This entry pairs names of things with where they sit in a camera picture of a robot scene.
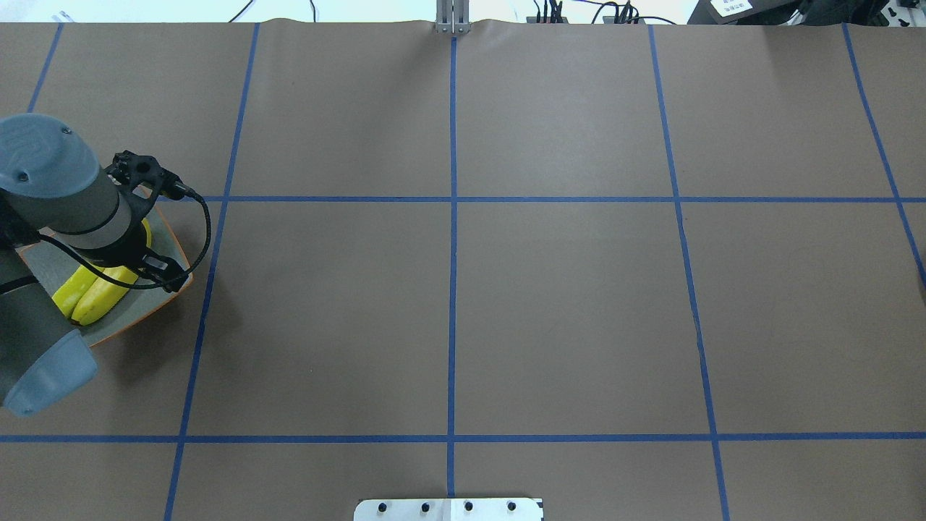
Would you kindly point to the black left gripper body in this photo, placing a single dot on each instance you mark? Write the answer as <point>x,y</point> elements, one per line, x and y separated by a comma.
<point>124,250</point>

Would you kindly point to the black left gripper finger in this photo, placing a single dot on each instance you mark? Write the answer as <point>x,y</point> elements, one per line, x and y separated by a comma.
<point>163,271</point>

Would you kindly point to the yellow banana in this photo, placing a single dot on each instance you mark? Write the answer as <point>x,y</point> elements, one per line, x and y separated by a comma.
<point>101,296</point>
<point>67,295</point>

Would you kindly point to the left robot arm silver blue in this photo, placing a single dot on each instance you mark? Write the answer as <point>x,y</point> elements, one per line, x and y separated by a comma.
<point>63,212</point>

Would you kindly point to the grey square plate orange rim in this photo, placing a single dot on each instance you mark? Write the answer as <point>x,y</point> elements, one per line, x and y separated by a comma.
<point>52,268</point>

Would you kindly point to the white mounting plate with bolts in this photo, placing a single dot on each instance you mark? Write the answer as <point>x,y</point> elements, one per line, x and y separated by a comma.
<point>515,508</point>

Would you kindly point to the aluminium frame post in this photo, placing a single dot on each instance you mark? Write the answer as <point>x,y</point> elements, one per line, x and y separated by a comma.
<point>453,17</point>

